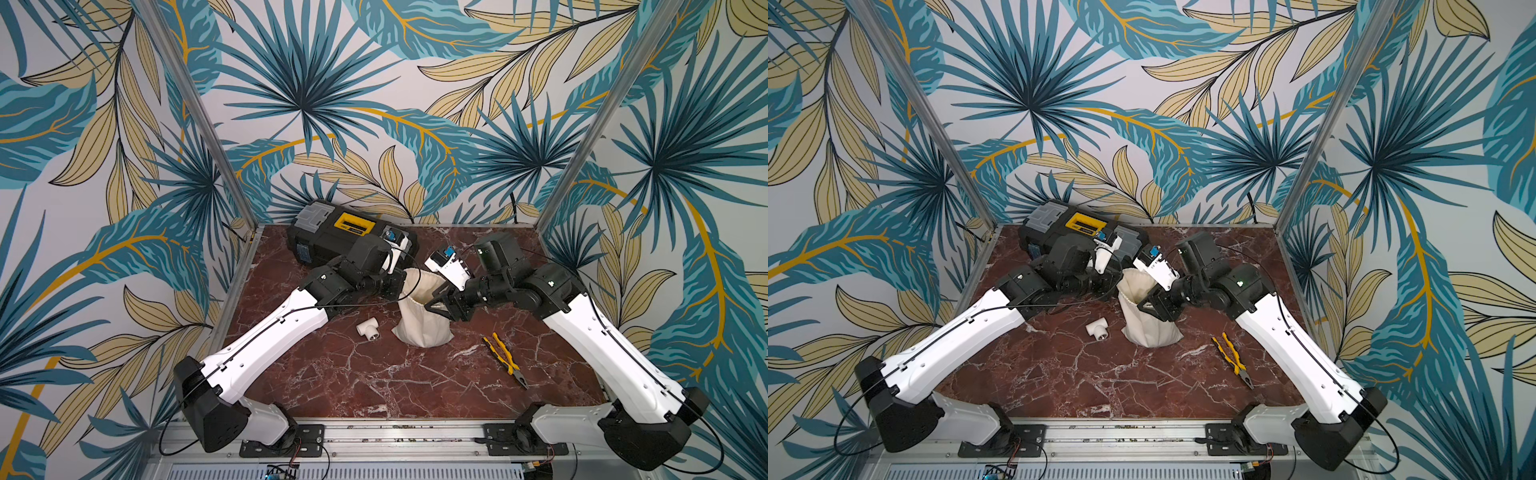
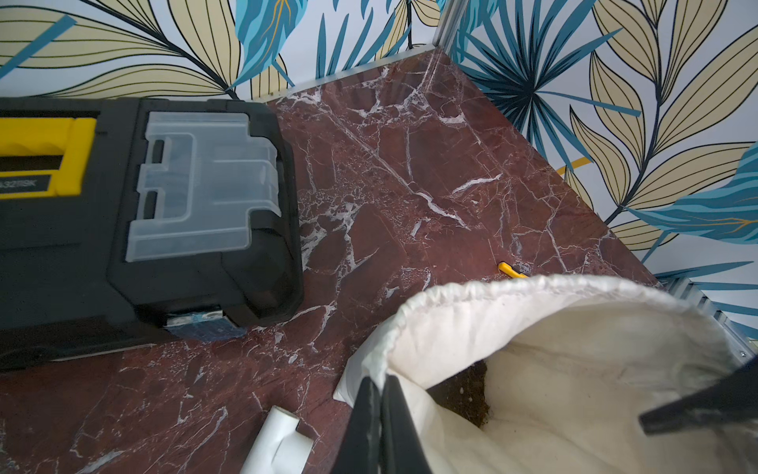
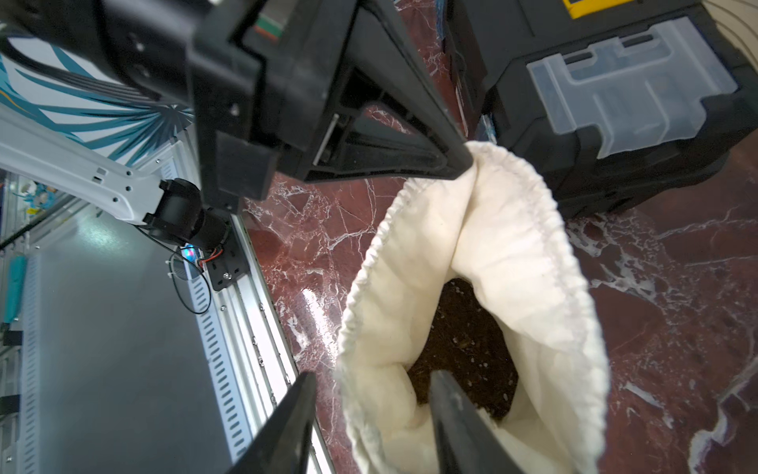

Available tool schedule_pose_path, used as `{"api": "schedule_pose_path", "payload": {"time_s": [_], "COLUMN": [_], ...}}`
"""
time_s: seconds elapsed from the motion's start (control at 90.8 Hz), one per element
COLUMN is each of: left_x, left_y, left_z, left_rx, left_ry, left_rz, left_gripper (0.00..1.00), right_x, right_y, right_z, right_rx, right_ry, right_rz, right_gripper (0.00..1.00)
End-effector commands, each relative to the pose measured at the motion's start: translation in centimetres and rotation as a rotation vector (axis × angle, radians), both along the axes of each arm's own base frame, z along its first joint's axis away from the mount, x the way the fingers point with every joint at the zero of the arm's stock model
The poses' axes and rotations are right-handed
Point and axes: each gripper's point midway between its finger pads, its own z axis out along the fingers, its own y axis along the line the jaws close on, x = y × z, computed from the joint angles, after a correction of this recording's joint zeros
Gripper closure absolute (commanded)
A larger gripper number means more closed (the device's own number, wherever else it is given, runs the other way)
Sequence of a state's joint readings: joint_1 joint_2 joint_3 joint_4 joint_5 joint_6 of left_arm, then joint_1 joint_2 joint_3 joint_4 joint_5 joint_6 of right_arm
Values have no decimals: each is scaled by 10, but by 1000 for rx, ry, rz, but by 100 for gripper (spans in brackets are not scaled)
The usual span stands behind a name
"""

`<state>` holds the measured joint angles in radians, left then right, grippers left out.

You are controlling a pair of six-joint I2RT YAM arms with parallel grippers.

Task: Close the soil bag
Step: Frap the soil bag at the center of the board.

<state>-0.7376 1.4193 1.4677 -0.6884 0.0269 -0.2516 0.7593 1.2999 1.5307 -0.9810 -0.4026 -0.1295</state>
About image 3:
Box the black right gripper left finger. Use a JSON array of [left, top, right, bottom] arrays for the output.
[[228, 371, 317, 474]]

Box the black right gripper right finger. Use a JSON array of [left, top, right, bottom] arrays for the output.
[[428, 371, 522, 474]]

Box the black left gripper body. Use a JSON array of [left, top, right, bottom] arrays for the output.
[[100, 1, 356, 211]]

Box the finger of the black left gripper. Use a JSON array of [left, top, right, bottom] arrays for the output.
[[355, 1, 466, 146], [295, 113, 473, 181]]

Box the white cloth soil bag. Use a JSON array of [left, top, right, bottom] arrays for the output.
[[336, 141, 610, 473]]

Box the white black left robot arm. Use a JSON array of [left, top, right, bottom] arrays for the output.
[[1, 1, 473, 250]]

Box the black yellow plastic toolbox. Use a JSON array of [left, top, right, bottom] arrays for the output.
[[437, 1, 757, 218]]

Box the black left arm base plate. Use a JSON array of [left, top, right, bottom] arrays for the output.
[[205, 211, 251, 292]]

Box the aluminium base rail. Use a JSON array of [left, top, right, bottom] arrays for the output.
[[17, 135, 336, 474]]

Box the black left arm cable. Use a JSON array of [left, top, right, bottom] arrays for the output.
[[132, 224, 229, 316]]

